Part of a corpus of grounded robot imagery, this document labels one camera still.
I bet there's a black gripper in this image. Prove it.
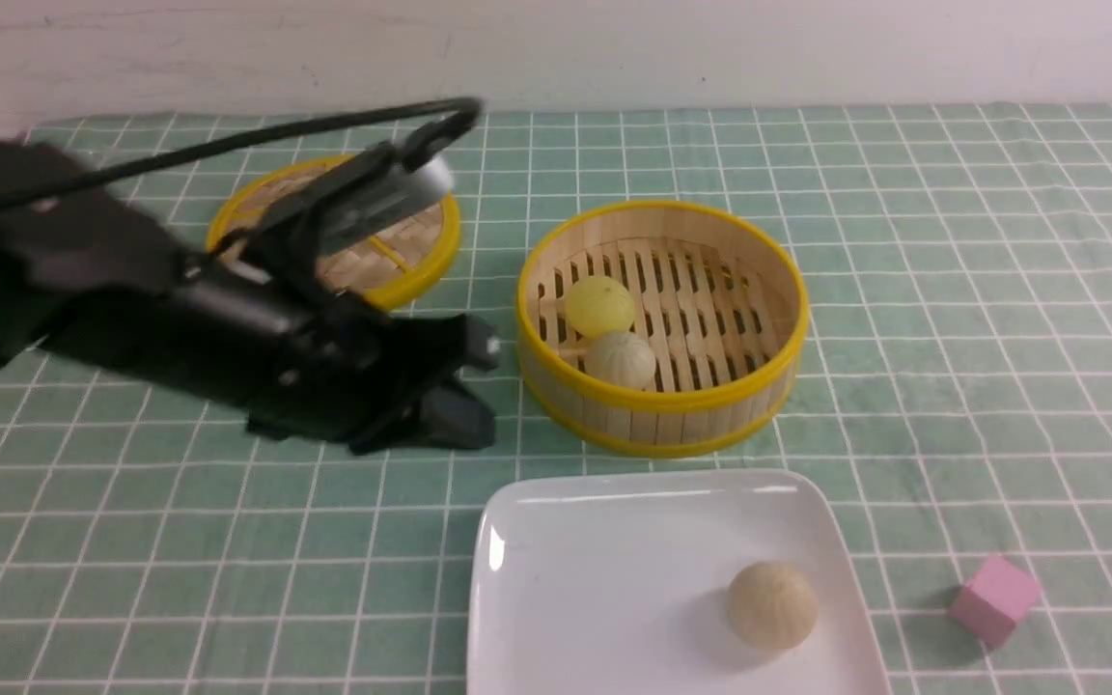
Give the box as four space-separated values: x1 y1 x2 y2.
44 254 502 455

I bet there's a yellow steamed bun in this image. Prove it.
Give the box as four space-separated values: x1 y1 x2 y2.
564 276 636 340

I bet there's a beige steamed bun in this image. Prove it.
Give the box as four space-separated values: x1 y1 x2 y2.
583 331 657 391

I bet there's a cream steamed bun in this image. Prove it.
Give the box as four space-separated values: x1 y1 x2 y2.
727 562 820 652

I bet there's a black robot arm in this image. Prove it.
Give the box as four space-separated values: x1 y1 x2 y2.
0 143 500 455

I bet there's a white square plate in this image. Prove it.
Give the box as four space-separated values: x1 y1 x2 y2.
466 469 891 694

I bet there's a yellow bamboo steamer lid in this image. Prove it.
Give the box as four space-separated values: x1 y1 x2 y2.
205 153 460 311

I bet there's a yellow bamboo steamer basket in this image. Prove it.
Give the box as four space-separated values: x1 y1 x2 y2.
515 201 811 459

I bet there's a green checkered tablecloth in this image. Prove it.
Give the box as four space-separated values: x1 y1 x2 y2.
0 105 1112 694

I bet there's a pink cube block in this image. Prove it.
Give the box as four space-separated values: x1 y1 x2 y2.
949 554 1042 651

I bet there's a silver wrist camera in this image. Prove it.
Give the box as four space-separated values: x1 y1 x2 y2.
252 143 454 257

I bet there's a black cable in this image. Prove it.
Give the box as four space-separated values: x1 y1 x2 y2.
0 97 486 219

